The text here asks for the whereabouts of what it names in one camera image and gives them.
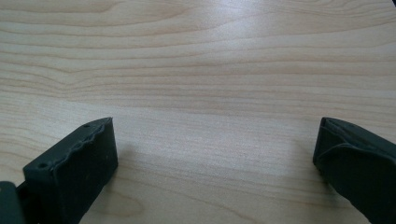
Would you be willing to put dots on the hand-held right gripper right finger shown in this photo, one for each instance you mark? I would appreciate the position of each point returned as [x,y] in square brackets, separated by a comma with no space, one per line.
[358,168]

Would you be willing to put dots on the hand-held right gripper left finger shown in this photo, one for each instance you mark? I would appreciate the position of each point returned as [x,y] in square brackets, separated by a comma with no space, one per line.
[74,174]

